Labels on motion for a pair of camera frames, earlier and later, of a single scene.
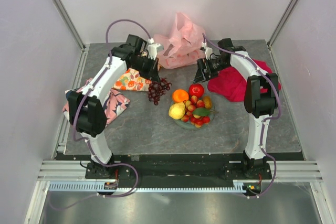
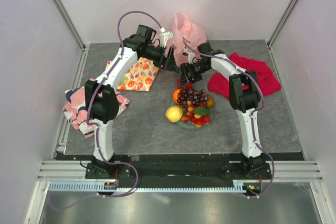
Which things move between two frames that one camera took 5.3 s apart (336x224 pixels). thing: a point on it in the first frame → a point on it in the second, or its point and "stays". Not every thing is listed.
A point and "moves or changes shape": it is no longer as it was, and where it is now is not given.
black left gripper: [153, 72] → [169, 63]
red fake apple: [197, 89] → [187, 85]
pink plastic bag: [186, 48] stays
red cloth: [229, 84] stays
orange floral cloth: [131, 80] stays
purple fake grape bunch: [157, 89] → [196, 97]
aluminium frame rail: [62, 8] stays
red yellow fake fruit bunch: [198, 112] stays
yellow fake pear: [177, 110] moves or changes shape
